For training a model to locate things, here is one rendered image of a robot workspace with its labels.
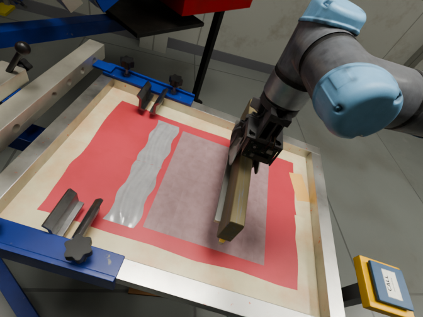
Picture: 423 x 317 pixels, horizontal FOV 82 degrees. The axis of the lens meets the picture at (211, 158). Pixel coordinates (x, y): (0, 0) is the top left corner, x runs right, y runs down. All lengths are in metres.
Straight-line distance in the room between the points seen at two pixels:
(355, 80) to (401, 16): 3.64
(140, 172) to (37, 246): 0.26
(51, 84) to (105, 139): 0.19
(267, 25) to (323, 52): 2.95
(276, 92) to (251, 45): 2.94
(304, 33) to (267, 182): 0.50
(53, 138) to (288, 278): 0.66
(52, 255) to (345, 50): 0.54
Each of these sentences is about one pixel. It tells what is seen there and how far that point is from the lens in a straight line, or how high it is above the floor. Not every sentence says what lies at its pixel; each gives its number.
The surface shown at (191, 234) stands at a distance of 0.60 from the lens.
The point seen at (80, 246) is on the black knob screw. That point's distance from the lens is 0.48.
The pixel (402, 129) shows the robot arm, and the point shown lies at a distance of 0.38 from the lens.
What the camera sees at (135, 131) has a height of 0.95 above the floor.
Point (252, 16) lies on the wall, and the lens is 3.20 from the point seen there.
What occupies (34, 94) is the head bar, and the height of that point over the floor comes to 1.04.
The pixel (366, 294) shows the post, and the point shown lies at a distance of 0.81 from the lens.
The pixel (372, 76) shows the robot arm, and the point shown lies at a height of 1.42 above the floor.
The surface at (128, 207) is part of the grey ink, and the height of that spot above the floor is 0.96.
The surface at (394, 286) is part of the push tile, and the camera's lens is 0.86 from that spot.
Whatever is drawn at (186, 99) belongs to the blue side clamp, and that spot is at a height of 1.00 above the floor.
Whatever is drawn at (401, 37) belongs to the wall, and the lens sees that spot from 4.09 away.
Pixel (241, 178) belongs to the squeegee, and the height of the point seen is 1.14.
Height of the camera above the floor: 1.50
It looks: 48 degrees down
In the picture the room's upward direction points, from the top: 25 degrees clockwise
